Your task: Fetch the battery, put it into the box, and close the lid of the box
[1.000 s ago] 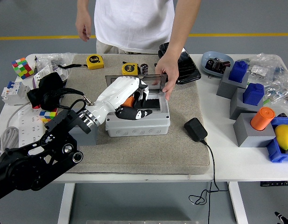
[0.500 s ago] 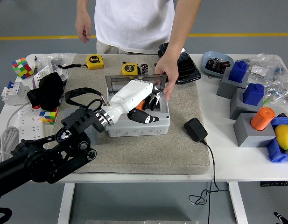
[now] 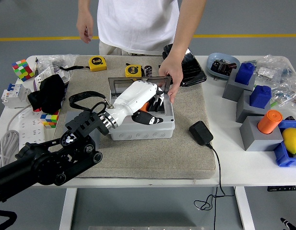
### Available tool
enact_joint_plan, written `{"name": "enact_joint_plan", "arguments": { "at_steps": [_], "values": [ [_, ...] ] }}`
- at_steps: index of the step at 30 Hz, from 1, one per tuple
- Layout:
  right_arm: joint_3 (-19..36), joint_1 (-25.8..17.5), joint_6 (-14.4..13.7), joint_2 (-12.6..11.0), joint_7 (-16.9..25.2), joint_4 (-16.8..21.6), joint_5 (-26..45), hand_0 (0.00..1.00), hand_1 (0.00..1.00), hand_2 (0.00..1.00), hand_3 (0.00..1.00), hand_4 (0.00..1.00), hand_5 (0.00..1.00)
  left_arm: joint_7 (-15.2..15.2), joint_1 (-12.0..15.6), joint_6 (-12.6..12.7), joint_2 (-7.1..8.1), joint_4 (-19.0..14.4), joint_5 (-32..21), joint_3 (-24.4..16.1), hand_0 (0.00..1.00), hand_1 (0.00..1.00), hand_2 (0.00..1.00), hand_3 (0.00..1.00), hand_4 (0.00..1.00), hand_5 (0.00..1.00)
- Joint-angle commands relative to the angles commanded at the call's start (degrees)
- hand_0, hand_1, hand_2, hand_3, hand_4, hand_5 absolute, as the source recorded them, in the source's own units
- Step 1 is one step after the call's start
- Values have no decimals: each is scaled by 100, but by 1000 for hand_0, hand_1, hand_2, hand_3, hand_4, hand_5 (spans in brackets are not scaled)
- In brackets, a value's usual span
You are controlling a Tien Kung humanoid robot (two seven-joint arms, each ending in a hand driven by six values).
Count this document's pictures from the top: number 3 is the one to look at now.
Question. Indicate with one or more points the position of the person's left hand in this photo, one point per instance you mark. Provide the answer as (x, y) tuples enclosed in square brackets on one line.
[(174, 72)]

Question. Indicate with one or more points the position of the person's right hand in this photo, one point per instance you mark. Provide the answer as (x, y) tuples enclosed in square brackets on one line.
[(85, 27)]

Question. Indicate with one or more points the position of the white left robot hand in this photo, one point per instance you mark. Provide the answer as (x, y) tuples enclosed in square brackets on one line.
[(133, 98)]

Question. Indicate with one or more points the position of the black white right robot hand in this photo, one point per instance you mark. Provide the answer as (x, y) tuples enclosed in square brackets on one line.
[(288, 224)]

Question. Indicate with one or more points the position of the orange cylinder battery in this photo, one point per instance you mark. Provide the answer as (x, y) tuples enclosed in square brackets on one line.
[(144, 107), (270, 121)]

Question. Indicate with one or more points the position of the smoky transparent box lid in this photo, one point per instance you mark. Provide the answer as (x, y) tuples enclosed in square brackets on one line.
[(119, 82)]

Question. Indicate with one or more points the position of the person's right forearm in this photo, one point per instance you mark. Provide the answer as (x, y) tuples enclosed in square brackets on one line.
[(86, 9)]

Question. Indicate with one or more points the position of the person's left forearm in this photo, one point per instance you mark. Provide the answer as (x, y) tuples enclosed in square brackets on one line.
[(186, 28)]

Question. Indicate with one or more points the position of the blue battery block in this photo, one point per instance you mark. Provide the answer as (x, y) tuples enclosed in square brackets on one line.
[(260, 95), (245, 73)]

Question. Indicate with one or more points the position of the black foot pedal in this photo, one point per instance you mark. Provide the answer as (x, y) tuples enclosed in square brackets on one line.
[(193, 69)]

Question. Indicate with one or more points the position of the small black capacitor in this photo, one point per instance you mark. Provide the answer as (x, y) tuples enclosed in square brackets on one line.
[(148, 71)]

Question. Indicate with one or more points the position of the yellow tape measure round face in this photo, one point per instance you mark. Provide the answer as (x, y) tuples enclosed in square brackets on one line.
[(133, 71)]

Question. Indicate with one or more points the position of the black table control panel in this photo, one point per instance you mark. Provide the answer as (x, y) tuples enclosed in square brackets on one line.
[(282, 188)]

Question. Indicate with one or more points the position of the light blue bowl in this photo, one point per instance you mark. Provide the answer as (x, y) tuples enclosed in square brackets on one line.
[(215, 57)]

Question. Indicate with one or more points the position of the white table leg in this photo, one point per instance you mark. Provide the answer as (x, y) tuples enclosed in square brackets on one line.
[(67, 208), (245, 208)]

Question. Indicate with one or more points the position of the dark electronic parts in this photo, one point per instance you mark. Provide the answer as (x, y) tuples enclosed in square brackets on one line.
[(222, 67)]

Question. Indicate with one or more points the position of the person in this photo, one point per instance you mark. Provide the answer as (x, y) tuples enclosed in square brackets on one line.
[(138, 24)]

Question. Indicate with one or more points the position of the grey holder block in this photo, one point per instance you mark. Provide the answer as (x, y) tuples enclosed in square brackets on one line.
[(258, 143), (230, 91), (243, 112)]

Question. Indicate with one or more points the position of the grey-brown mat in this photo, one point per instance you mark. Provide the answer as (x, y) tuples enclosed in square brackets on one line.
[(138, 158)]

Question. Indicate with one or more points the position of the thin pen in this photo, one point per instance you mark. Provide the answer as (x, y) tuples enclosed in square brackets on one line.
[(36, 63)]

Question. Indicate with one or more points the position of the blue plastic bin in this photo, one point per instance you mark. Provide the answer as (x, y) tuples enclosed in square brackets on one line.
[(282, 158)]

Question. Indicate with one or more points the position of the black power adapter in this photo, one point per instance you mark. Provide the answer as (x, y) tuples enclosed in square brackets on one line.
[(201, 133)]

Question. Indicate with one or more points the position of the black cloth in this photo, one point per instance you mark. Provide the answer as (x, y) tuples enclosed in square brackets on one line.
[(49, 93)]

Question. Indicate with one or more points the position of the colourful puzzle cube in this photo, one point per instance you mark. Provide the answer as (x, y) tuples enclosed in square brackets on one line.
[(23, 70), (49, 118)]

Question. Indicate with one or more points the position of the yellow lemon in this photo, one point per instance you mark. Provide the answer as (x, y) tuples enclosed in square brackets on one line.
[(291, 140)]

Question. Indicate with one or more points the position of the clear bag of white parts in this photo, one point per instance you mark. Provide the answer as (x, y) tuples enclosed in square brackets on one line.
[(265, 72)]

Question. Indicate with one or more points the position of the white circuit breaker blue lever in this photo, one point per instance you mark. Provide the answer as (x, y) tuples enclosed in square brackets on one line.
[(14, 95)]

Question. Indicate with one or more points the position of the small green piece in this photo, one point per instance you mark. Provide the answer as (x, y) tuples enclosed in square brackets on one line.
[(273, 103)]

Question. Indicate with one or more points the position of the small black item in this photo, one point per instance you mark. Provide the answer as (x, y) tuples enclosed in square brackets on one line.
[(290, 118)]

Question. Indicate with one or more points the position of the white power strip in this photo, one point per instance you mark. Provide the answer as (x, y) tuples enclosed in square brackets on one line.
[(30, 127)]

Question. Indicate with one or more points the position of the clear bag of small parts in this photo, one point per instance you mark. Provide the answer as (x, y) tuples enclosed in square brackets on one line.
[(285, 83)]

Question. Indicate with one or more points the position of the grey electrical enclosure box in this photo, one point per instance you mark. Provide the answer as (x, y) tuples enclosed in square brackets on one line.
[(143, 134)]

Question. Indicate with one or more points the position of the white rail module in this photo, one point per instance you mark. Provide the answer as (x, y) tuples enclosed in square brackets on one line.
[(65, 76)]

